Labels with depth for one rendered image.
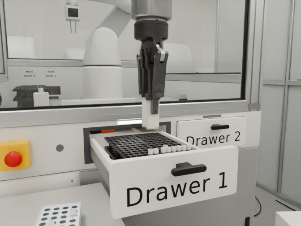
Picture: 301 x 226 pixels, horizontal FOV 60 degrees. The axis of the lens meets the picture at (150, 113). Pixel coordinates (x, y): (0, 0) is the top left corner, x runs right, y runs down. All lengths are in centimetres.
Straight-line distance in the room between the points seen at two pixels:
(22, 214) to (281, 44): 232
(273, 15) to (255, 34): 160
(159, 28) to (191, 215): 72
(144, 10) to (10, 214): 56
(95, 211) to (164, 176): 23
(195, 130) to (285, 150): 171
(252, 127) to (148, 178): 67
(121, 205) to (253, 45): 79
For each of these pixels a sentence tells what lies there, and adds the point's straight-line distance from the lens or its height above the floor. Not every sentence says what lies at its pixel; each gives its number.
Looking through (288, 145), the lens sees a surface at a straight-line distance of 254.
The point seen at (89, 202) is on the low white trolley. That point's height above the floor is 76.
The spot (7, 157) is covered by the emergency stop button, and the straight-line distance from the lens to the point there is 74.
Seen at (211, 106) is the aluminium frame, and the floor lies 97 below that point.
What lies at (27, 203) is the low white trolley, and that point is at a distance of 78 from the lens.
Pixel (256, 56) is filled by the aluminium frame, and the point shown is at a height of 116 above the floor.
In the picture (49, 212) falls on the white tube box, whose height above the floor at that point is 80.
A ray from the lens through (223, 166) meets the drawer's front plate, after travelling 60.
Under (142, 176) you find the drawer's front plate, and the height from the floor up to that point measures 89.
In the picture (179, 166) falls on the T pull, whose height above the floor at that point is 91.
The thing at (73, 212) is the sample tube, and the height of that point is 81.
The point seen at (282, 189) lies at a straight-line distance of 268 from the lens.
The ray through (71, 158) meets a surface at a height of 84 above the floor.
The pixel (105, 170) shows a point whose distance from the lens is 62.
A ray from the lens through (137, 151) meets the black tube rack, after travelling 65.
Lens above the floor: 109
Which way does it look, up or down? 8 degrees down
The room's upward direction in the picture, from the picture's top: straight up
